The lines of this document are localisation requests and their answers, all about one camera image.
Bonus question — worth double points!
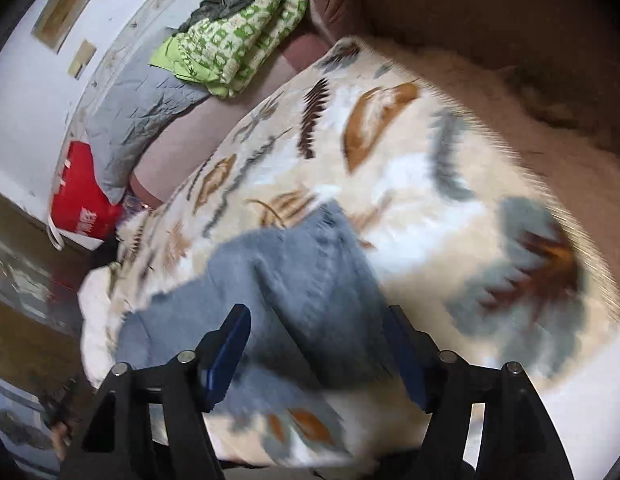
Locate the grey-blue denim pants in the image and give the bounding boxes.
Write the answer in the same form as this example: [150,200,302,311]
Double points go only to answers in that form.
[116,202,395,420]

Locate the cream leaf-print blanket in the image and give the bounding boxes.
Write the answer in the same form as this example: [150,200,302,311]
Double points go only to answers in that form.
[80,38,620,478]

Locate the red shopping bag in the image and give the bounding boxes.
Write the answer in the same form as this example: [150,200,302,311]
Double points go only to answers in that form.
[46,141,123,250]

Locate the pink-brown bed sheet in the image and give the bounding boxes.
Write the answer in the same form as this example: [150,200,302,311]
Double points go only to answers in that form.
[130,32,328,208]

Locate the grey quilted pillow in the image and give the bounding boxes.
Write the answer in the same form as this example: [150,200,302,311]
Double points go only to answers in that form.
[85,27,209,205]

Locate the green patterned folded cloth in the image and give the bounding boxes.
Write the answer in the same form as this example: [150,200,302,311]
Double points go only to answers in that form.
[149,0,308,99]

